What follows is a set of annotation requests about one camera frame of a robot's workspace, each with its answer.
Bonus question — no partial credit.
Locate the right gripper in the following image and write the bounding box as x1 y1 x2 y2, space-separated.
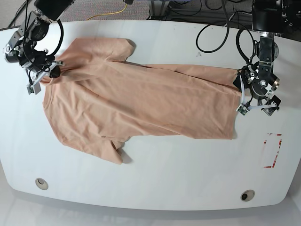
3 43 63 85

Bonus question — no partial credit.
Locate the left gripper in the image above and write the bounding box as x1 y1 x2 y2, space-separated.
233 69 281 115

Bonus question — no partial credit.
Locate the peach t-shirt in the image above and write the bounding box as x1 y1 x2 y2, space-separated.
41 37 240 164

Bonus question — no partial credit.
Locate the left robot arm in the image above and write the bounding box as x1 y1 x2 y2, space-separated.
233 0 284 116

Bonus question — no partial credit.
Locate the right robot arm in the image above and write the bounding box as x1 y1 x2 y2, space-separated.
3 0 74 94

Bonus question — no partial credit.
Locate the red tape rectangle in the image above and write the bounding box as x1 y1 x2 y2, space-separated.
261 133 283 169

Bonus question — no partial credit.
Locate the right table grommet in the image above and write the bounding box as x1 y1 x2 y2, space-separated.
240 190 255 202

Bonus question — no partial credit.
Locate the table grommet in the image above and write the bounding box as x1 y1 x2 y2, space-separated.
240 190 255 202
35 178 49 190

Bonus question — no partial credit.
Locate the left table grommet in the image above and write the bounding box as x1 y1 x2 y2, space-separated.
35 178 49 190

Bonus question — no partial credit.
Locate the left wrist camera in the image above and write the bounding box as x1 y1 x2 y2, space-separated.
236 104 249 116

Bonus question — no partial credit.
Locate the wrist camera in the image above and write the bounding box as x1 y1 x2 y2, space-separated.
236 104 249 116
27 83 41 95

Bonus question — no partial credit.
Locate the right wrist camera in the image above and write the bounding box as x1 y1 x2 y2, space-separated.
27 83 41 95

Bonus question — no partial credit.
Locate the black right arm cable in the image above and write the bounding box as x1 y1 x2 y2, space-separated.
44 20 64 57

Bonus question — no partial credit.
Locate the yellow cable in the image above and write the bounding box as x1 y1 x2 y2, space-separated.
87 5 129 21

